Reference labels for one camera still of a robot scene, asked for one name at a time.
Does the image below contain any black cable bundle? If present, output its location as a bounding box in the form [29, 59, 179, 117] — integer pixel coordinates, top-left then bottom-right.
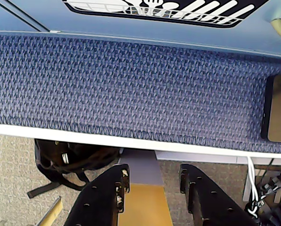
[256, 160, 281, 226]

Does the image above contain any blue textured fabric panel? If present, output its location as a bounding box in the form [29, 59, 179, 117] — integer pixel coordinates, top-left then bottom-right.
[0, 32, 281, 153]

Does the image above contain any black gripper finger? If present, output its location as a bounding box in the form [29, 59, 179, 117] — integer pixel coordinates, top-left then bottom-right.
[65, 164, 131, 226]
[180, 164, 259, 226]

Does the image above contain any white cable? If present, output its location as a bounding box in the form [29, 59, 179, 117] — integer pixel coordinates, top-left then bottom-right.
[245, 156, 259, 215]

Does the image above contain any yellow wooden strip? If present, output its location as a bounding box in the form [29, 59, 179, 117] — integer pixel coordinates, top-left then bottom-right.
[38, 195, 63, 226]

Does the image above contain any gray desk leg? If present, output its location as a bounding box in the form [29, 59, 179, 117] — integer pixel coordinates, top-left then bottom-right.
[118, 148, 164, 186]

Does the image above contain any black smartphone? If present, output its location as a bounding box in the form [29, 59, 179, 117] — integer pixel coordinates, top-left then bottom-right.
[260, 74, 281, 143]

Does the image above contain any black backpack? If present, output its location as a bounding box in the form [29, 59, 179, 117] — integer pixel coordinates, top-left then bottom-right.
[27, 138, 121, 198]

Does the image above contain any yellow flat board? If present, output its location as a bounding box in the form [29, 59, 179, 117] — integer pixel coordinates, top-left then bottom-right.
[118, 183, 174, 226]

